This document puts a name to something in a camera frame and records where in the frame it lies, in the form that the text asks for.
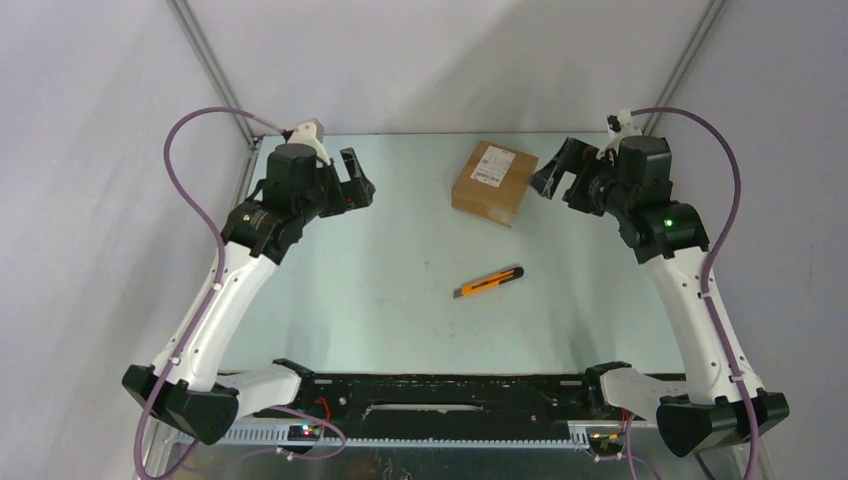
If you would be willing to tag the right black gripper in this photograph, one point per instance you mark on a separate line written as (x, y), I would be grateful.
(578, 157)

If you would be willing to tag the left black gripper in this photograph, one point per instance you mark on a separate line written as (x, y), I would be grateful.
(361, 189)

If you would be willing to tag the brown cardboard express box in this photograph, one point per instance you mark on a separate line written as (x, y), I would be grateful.
(493, 183)

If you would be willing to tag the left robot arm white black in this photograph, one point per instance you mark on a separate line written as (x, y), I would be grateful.
(183, 384)

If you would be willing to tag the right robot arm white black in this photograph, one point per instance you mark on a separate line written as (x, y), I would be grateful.
(721, 400)

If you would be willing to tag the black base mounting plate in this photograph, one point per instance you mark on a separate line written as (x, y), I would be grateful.
(460, 407)

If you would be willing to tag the left controller board with leds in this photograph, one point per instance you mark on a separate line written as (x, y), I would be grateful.
(304, 433)

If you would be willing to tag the controller board with leds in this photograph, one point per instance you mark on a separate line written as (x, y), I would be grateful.
(606, 445)
(304, 433)

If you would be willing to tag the right controller board with leds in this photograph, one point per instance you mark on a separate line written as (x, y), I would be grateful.
(606, 445)

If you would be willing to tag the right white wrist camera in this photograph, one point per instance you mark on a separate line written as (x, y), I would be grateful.
(620, 126)

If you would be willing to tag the right aluminium frame post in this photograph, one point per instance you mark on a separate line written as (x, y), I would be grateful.
(708, 21)

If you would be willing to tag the aluminium frame post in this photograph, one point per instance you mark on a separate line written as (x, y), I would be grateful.
(194, 33)
(708, 21)

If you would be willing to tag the left aluminium frame post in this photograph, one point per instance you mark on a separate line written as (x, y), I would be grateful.
(194, 33)

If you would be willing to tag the grey slotted cable duct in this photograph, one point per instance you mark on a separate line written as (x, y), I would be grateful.
(274, 435)

